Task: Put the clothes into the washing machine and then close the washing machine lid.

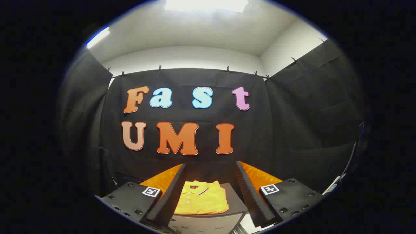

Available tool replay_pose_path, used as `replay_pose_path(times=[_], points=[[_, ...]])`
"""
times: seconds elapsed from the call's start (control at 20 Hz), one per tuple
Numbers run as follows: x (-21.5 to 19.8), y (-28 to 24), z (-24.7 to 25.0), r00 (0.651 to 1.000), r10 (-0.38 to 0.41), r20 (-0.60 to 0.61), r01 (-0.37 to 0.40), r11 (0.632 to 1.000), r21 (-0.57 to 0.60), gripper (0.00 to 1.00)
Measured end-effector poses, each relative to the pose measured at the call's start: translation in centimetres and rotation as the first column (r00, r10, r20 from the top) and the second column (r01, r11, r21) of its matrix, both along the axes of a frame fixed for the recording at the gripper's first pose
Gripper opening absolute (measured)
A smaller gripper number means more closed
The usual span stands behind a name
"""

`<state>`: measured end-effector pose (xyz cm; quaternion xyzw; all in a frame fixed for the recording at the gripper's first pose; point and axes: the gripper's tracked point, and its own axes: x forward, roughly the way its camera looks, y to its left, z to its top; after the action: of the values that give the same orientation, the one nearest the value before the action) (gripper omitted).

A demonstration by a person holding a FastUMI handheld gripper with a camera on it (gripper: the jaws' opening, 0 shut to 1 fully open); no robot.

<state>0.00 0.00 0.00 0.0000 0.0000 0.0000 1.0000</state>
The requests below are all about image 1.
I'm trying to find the yellow polo shirt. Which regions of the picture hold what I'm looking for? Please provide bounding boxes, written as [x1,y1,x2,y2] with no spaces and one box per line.
[174,180,229,215]

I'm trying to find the row of small black clips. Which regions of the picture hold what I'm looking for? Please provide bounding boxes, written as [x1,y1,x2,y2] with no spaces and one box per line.
[106,37,326,82]

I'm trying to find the ceiling light panel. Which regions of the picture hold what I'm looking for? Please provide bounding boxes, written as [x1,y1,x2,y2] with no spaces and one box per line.
[164,0,249,13]

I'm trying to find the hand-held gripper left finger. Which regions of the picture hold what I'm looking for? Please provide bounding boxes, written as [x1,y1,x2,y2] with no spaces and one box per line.
[94,163,187,228]

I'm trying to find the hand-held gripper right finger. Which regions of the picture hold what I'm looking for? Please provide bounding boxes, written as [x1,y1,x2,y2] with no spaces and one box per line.
[236,161,325,228]

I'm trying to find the ceiling tube light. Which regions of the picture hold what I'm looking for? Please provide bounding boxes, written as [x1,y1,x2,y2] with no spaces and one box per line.
[86,27,110,49]

